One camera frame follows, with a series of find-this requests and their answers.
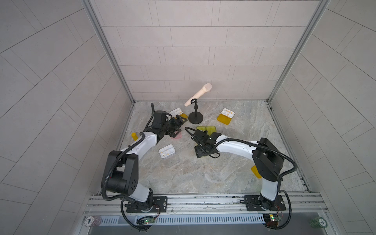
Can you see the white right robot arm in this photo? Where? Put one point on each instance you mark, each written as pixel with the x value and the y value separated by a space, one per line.
pixel 271 164

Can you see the beige microphone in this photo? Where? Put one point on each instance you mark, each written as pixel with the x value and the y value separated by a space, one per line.
pixel 205 89

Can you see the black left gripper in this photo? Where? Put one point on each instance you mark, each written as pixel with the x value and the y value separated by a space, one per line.
pixel 175 126

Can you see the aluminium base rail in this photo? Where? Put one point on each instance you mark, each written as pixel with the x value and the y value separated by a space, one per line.
pixel 237 203

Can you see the green pillbox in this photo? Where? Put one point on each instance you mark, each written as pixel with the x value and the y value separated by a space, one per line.
pixel 210 129
pixel 202 128

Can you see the right round marker disc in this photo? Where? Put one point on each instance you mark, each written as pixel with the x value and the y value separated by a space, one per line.
pixel 318 222

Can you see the pink pillbox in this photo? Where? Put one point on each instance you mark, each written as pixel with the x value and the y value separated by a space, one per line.
pixel 178 136

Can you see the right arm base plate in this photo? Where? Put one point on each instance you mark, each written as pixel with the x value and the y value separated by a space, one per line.
pixel 259 203

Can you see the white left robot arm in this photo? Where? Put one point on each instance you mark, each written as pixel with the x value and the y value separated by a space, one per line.
pixel 121 174

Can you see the right green circuit board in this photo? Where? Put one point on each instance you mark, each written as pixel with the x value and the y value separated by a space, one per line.
pixel 272 220

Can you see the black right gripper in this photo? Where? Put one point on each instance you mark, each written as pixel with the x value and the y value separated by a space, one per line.
pixel 198 152

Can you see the left green circuit board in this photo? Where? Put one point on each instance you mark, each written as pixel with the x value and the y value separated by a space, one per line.
pixel 147 220

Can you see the round marker disc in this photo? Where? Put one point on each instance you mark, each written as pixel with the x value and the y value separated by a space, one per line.
pixel 318 222
pixel 92 221

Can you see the left round marker disc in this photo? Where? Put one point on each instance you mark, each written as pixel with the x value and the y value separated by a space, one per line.
pixel 92 221

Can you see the green circuit board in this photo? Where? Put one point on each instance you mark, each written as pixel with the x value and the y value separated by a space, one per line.
pixel 147 220
pixel 272 220

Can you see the black microphone stand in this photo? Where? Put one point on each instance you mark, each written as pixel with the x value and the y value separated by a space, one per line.
pixel 195 117

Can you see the clear pillbox white tray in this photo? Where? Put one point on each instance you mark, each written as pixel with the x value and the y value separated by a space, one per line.
pixel 169 156

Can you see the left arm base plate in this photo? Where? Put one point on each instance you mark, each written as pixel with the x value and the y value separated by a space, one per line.
pixel 157 204

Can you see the yellow pillbox left edge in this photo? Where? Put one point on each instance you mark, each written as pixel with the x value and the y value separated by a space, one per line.
pixel 134 136

